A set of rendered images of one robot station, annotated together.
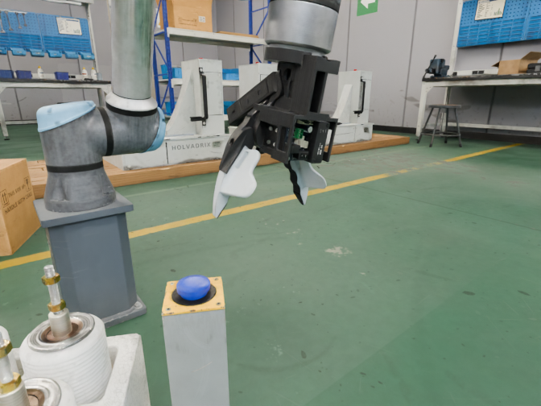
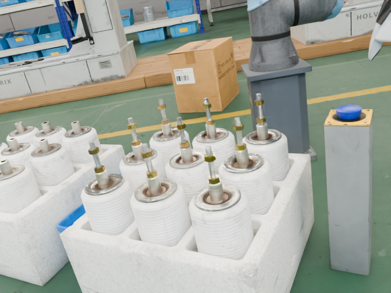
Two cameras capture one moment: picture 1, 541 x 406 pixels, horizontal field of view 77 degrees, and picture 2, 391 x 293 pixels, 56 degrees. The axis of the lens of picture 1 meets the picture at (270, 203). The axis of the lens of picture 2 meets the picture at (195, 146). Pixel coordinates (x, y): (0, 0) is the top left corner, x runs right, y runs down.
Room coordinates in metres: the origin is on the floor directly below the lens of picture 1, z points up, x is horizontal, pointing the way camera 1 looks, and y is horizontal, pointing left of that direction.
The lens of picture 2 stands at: (-0.24, -0.10, 0.56)
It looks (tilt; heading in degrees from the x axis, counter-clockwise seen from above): 23 degrees down; 43
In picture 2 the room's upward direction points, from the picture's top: 11 degrees counter-clockwise
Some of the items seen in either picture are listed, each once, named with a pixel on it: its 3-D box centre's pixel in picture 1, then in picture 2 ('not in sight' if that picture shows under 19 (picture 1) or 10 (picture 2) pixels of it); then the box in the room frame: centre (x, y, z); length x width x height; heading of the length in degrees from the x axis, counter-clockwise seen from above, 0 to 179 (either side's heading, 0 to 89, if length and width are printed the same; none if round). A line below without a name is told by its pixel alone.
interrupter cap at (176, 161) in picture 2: not in sight; (187, 160); (0.23, 0.36, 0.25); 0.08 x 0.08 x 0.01
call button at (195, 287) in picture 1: (193, 289); (348, 113); (0.36, 0.09, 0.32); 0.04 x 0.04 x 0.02
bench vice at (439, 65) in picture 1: (437, 67); not in sight; (4.31, -1.98, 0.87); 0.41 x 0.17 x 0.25; 128
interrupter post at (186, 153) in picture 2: not in sight; (186, 153); (0.23, 0.36, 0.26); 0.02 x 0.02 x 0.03
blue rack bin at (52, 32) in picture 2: not in sight; (55, 31); (2.75, 4.92, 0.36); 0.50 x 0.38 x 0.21; 37
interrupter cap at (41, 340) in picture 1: (62, 331); (263, 137); (0.37, 0.27, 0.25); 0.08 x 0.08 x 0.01
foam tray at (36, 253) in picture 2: not in sight; (36, 200); (0.13, 0.89, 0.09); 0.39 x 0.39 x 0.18; 13
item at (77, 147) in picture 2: not in sight; (87, 161); (0.27, 0.80, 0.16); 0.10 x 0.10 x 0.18
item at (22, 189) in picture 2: not in sight; (22, 206); (0.04, 0.75, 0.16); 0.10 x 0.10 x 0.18
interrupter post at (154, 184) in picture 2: not in sight; (154, 183); (0.12, 0.34, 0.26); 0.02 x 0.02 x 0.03
